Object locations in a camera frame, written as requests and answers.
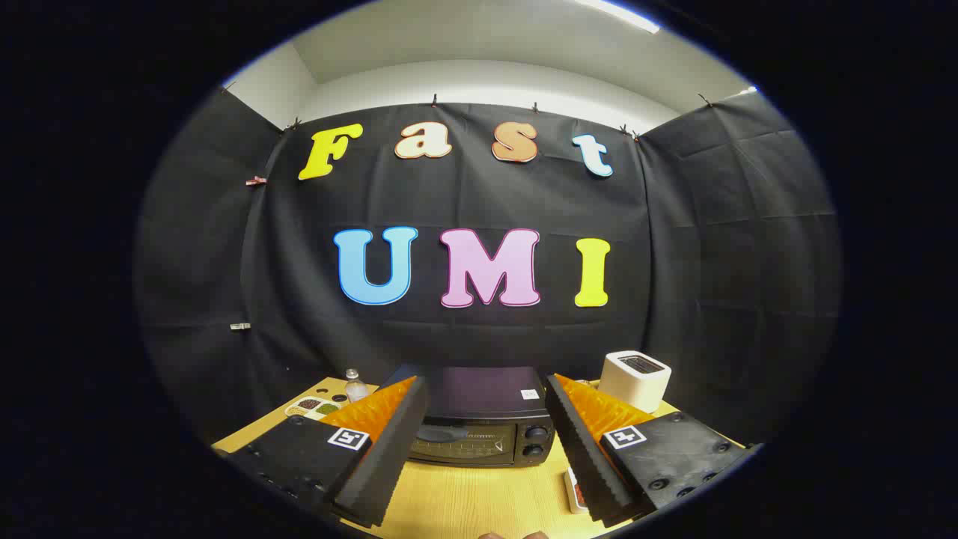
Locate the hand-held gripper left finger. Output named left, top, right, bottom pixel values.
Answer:
left=225, top=376, right=430, bottom=529

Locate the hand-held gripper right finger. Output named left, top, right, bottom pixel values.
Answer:
left=544, top=374, right=758, bottom=527

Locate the black toaster oven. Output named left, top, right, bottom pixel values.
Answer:
left=382, top=365, right=556, bottom=469

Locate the white bread toaster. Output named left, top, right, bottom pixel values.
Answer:
left=599, top=350, right=672, bottom=414

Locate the white rectangular tray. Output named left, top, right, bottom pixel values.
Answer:
left=565, top=467, right=591, bottom=515

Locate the white divided dish with grains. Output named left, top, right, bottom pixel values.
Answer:
left=285, top=395, right=341, bottom=420

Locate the black backdrop cloth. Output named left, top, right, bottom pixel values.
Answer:
left=135, top=90, right=843, bottom=450

